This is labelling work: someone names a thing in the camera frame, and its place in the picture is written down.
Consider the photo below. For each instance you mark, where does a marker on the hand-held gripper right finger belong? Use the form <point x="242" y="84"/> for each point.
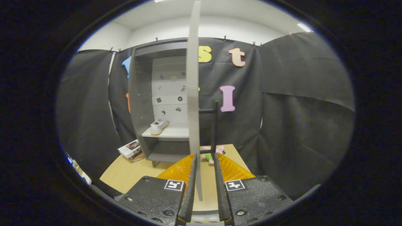
<point x="220" y="194"/>

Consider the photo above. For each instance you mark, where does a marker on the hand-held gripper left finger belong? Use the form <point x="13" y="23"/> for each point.
<point x="190" y="194"/>

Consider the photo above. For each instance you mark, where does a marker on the white shoe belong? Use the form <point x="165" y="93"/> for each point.
<point x="158" y="127"/>

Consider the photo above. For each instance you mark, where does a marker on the grey shoe cabinet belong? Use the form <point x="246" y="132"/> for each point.
<point x="139" y="94"/>

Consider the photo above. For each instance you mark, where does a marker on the beige shoe cabinet door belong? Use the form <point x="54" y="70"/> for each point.
<point x="193" y="78"/>

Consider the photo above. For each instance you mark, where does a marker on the pink green plush toy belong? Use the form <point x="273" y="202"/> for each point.
<point x="207" y="156"/>

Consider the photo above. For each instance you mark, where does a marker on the stack of books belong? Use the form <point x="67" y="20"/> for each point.
<point x="128" y="148"/>

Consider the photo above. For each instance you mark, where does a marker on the blurred white yellow object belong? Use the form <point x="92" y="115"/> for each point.
<point x="80" y="172"/>

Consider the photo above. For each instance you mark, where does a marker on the narrow ceiling light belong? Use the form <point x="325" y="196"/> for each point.
<point x="304" y="27"/>

